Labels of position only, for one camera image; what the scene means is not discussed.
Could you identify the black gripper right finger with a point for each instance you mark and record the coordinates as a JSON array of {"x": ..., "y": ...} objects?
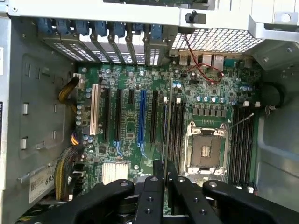
[{"x": 187, "y": 200}]

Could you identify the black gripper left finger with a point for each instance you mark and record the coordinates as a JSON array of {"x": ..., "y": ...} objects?
[{"x": 151, "y": 200}]

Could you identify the silver finned heatsink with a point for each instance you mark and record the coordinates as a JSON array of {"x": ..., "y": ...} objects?
[{"x": 115, "y": 173}]

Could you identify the silver CPU socket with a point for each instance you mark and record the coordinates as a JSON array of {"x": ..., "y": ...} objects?
[{"x": 206, "y": 149}]

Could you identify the long black expansion slot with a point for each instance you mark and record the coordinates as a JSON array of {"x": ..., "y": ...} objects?
[
  {"x": 118, "y": 114},
  {"x": 154, "y": 116},
  {"x": 107, "y": 114}
]

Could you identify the blue expansion slot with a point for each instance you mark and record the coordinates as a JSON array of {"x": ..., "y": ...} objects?
[{"x": 142, "y": 116}]

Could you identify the green motherboard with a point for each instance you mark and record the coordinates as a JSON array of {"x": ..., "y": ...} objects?
[{"x": 130, "y": 116}]

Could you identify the thin metal locking lever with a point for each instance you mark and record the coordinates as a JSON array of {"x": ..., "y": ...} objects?
[{"x": 240, "y": 121}]

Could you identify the short black expansion slot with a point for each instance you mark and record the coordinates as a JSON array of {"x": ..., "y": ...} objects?
[{"x": 131, "y": 96}]

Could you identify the white expansion slot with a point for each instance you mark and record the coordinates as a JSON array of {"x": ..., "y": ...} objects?
[{"x": 94, "y": 109}]

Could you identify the white barcode label sticker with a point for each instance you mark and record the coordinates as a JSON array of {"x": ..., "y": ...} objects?
[{"x": 40, "y": 187}]

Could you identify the black round plastic part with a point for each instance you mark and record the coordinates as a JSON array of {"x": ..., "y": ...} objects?
[{"x": 271, "y": 95}]

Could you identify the white power connector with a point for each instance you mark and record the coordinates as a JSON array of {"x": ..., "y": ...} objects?
[{"x": 79, "y": 80}]

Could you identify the metal rear port block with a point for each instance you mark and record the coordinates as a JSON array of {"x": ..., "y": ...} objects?
[
  {"x": 183, "y": 59},
  {"x": 206, "y": 60},
  {"x": 194, "y": 60},
  {"x": 218, "y": 60}
]

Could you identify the perforated metal slot cover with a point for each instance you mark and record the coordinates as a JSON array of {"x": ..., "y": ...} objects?
[
  {"x": 153, "y": 54},
  {"x": 60, "y": 49},
  {"x": 83, "y": 52}
]

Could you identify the plain metal slot cover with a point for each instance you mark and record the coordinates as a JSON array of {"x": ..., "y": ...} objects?
[{"x": 131, "y": 52}]

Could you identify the grey metal PC case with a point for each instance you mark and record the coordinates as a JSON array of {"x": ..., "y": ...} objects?
[{"x": 42, "y": 93}]

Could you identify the perforated metal vent grille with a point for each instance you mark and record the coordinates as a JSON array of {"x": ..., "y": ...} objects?
[{"x": 217, "y": 40}]

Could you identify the blue slot retention clip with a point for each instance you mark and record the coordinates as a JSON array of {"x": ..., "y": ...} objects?
[
  {"x": 101, "y": 30},
  {"x": 62, "y": 27},
  {"x": 156, "y": 32},
  {"x": 120, "y": 30},
  {"x": 82, "y": 28},
  {"x": 137, "y": 28},
  {"x": 45, "y": 26}
]

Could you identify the black plastic case clip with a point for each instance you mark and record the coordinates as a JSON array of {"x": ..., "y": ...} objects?
[{"x": 191, "y": 16}]

